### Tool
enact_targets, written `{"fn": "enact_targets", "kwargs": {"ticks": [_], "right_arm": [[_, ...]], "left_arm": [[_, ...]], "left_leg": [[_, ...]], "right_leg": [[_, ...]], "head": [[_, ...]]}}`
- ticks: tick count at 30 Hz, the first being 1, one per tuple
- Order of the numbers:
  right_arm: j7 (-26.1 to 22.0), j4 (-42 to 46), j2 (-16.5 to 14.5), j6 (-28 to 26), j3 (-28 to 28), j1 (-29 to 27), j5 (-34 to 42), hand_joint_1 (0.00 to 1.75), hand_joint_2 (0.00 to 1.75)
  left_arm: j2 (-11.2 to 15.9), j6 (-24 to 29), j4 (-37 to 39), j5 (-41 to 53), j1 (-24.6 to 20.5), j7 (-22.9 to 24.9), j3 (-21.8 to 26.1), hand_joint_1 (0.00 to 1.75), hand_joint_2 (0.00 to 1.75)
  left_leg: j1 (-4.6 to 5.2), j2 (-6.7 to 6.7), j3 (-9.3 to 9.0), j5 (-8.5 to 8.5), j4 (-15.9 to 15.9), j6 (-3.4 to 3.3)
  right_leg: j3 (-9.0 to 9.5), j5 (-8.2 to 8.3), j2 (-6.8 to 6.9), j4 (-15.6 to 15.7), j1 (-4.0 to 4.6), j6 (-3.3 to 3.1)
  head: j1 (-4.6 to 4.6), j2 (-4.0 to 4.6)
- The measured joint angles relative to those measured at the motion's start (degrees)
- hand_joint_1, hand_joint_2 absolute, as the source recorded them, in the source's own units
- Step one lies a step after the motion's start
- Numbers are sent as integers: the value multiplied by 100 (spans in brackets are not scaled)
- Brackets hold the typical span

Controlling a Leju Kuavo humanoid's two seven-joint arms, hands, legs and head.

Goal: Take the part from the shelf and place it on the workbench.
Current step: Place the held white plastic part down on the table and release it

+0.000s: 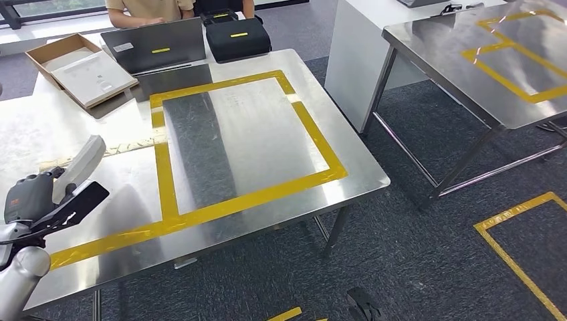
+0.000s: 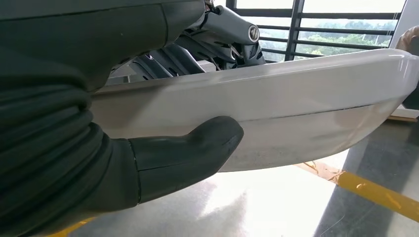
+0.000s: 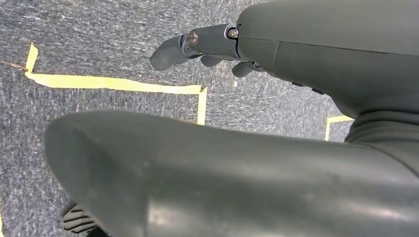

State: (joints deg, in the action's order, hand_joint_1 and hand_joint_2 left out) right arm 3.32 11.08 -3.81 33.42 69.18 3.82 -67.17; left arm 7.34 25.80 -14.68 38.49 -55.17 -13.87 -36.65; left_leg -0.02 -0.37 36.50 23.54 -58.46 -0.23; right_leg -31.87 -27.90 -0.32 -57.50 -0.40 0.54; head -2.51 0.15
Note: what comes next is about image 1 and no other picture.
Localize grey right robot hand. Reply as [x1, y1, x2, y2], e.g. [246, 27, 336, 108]
[345, 286, 384, 321]

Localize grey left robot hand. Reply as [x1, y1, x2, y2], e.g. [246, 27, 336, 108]
[3, 167, 111, 238]

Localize yellow floor tape square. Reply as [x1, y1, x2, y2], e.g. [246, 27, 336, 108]
[473, 191, 567, 321]
[265, 306, 330, 321]

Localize yellow tape rectangle outline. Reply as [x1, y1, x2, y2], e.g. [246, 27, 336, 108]
[460, 9, 567, 106]
[149, 69, 349, 227]

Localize black carrying case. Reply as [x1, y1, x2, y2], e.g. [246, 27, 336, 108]
[199, 9, 273, 64]

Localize grey flat device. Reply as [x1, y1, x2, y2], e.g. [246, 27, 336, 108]
[396, 0, 451, 9]

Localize black window frame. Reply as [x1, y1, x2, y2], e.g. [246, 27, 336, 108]
[0, 0, 107, 31]

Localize white flat pad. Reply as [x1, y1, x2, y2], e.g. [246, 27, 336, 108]
[50, 49, 140, 110]

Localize yellow tape corner mark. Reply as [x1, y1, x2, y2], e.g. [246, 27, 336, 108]
[49, 216, 179, 272]

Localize brown cardboard box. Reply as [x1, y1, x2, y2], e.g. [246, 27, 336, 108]
[25, 33, 140, 111]

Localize white cabinet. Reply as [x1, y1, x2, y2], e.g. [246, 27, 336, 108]
[324, 0, 509, 134]

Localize small yellow tape piece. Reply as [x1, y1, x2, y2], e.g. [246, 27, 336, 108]
[37, 128, 168, 173]

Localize stainless steel workbench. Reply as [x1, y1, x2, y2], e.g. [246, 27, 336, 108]
[0, 47, 392, 321]
[360, 0, 567, 210]

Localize white plastic car part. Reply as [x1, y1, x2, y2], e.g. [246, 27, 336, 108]
[51, 134, 108, 205]

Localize black flat device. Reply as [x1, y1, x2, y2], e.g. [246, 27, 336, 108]
[100, 17, 208, 76]

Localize black strap bundle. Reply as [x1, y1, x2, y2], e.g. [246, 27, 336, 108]
[437, 2, 486, 17]

